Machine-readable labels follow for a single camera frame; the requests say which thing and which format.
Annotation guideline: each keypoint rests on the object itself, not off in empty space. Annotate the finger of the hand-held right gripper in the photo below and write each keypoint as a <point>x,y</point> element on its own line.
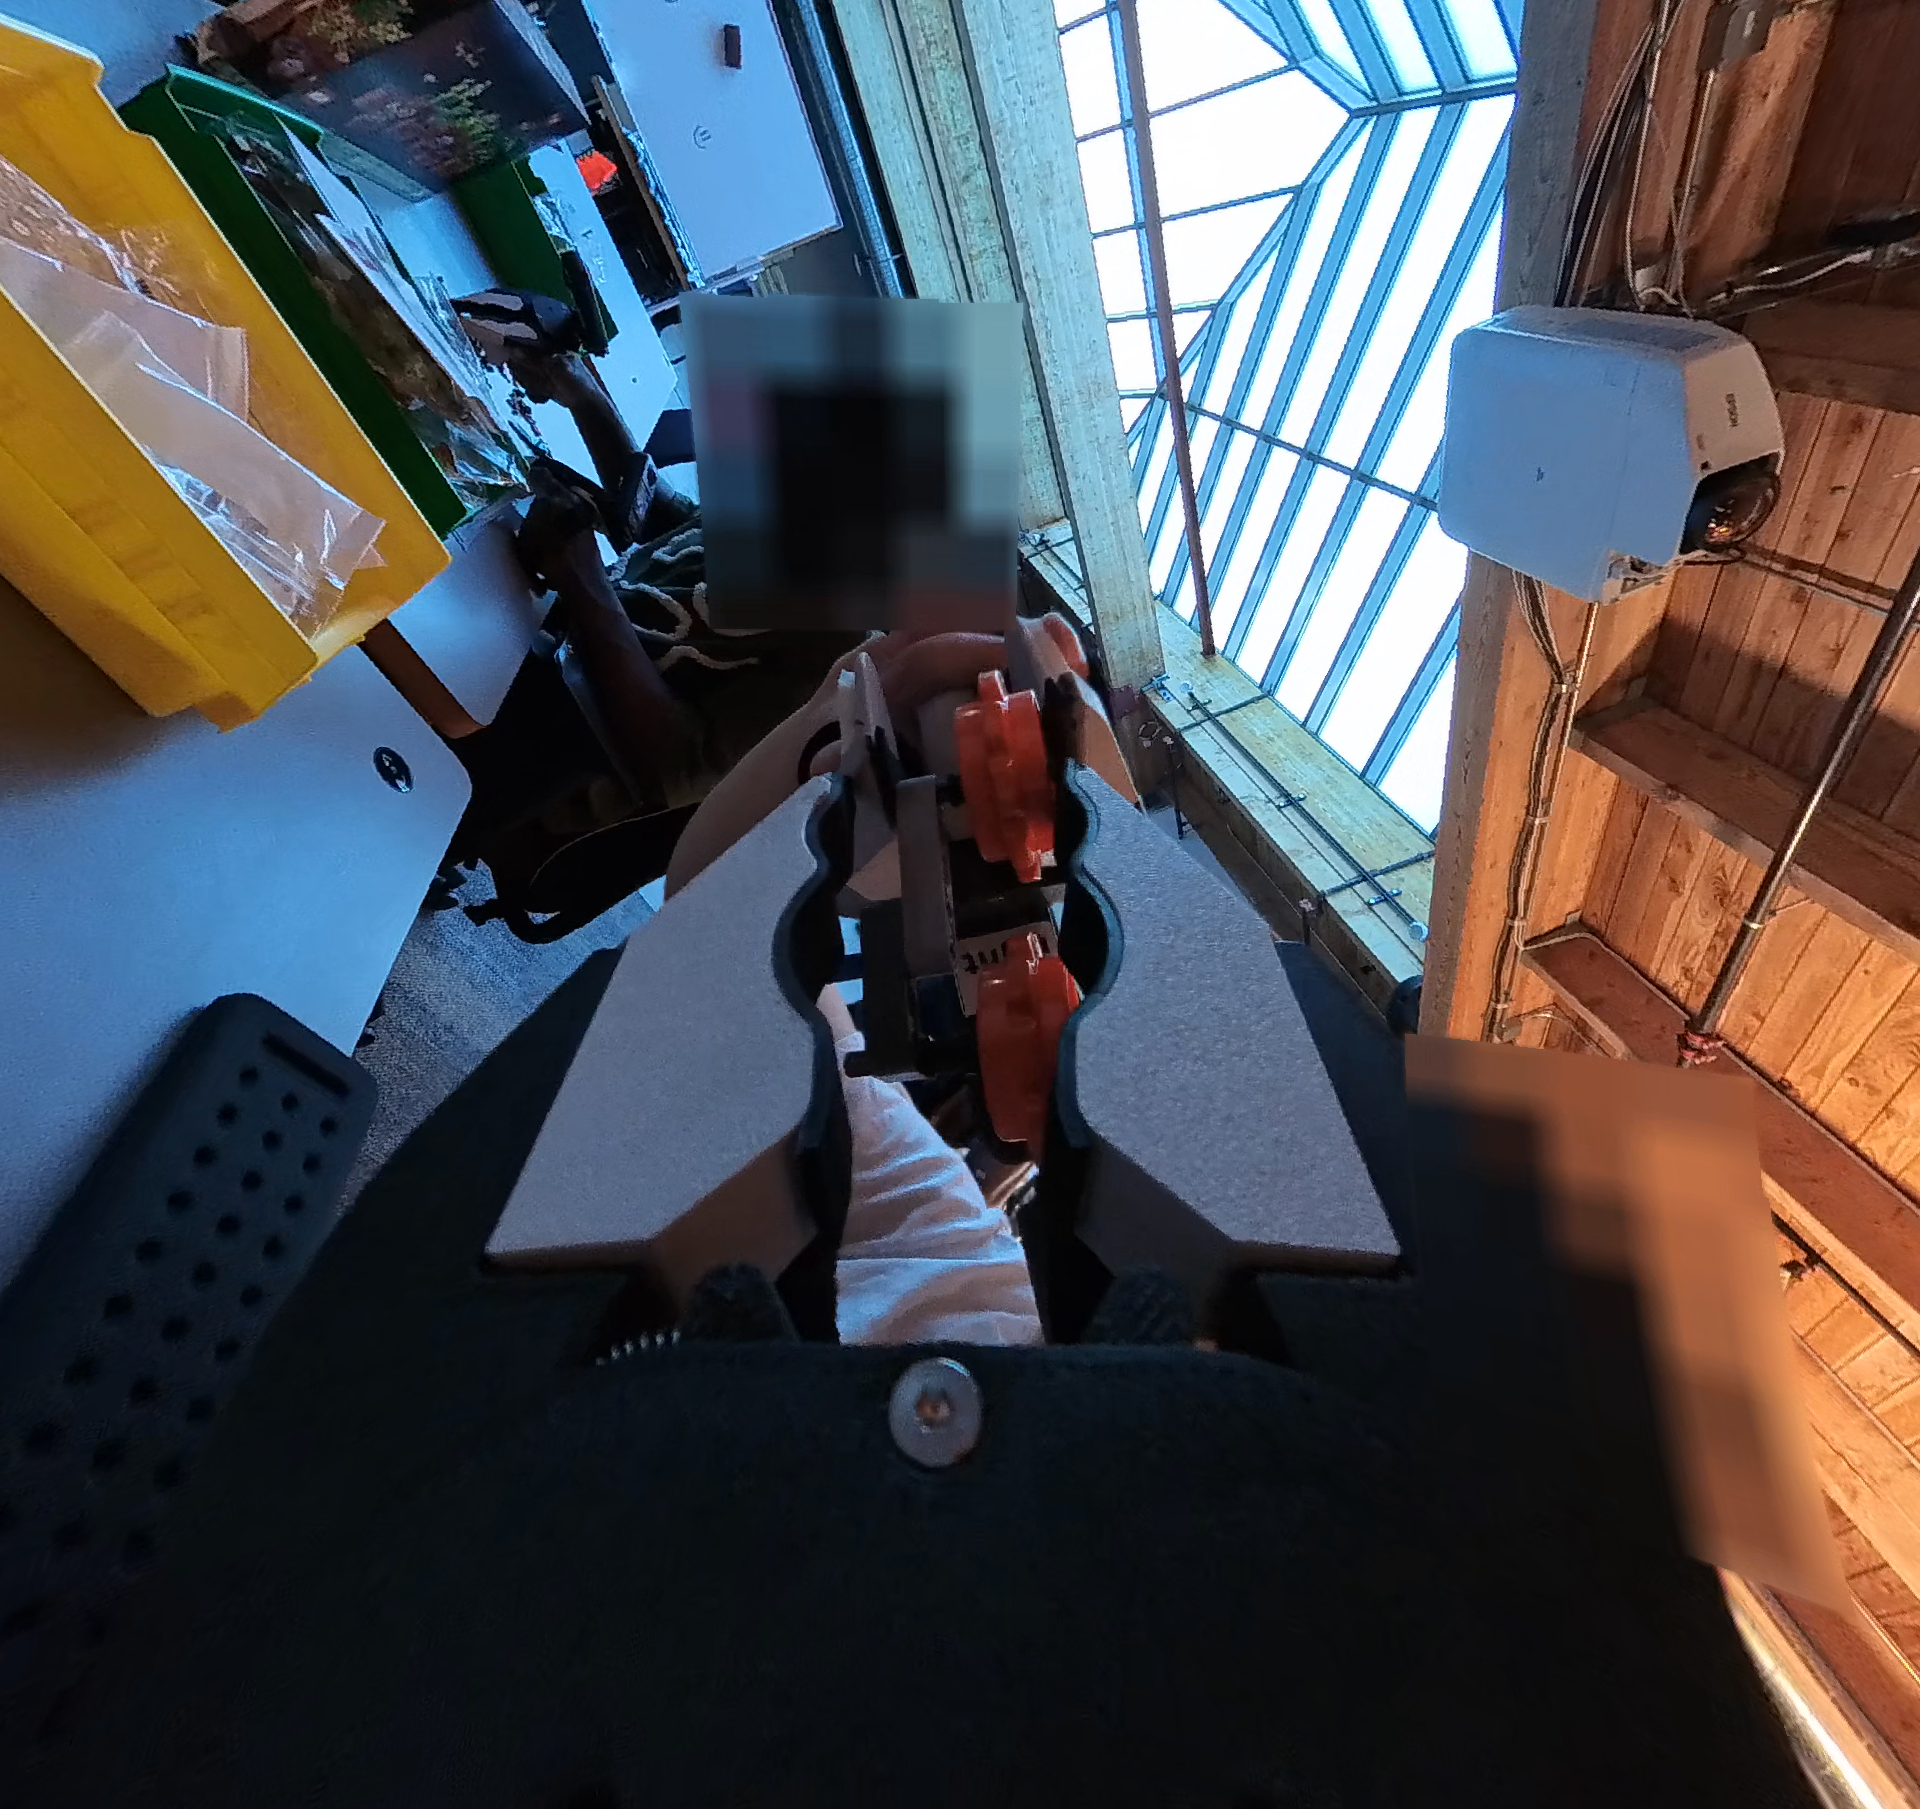
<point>868,788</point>
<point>1108,750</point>

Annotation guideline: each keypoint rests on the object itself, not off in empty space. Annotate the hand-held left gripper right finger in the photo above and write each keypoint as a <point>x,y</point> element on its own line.
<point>1217,1089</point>

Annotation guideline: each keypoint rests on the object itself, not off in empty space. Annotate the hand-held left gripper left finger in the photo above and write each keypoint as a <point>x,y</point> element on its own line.
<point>677,1089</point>

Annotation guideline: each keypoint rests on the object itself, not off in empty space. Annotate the orange wheeled grey toy assembly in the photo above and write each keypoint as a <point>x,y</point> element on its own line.
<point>1002,773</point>

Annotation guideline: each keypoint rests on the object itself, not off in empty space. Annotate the grey desk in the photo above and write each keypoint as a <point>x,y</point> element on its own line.
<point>181,863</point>

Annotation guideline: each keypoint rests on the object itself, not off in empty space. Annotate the person's white shirt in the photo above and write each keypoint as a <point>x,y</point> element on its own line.
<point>930,1223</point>

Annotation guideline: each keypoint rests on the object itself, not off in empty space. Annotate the white ceiling projector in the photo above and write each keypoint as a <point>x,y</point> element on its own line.
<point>1591,444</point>

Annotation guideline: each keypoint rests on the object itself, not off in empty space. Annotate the whiteboard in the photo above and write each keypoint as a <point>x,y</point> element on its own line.
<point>706,144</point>

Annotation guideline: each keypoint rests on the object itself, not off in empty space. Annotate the clear plastic bags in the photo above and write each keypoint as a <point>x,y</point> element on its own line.
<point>195,398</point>

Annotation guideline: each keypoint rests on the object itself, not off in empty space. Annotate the yellow plastic bin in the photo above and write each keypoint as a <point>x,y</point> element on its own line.
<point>91,534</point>

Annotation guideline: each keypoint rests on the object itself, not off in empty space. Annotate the dark flower print box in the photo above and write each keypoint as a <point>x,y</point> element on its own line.
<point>405,69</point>

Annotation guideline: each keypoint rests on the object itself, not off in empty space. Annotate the green plastic bin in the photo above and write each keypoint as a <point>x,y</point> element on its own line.
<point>227,152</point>

